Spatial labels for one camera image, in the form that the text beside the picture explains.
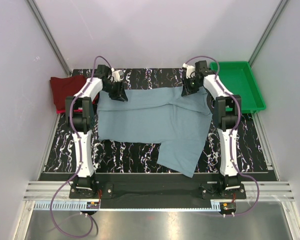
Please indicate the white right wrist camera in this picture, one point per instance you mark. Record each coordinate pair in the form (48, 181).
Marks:
(190, 71)

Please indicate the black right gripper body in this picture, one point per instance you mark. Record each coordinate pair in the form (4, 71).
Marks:
(190, 85)

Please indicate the light blue t shirt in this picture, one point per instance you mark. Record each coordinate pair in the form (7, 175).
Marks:
(179, 124)

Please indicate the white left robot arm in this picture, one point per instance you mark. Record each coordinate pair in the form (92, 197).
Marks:
(80, 117)

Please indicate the green plastic bin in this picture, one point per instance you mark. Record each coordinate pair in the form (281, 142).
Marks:
(237, 77)

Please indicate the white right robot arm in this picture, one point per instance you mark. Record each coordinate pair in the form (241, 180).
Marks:
(226, 116)

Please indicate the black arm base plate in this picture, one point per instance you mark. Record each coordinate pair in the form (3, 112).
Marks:
(111, 190)

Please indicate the dark red folded t shirt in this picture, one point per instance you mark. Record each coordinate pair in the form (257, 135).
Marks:
(64, 87)

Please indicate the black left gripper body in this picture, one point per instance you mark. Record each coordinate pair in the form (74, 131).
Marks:
(114, 89)

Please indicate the aluminium front rail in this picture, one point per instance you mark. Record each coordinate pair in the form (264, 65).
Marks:
(265, 190)

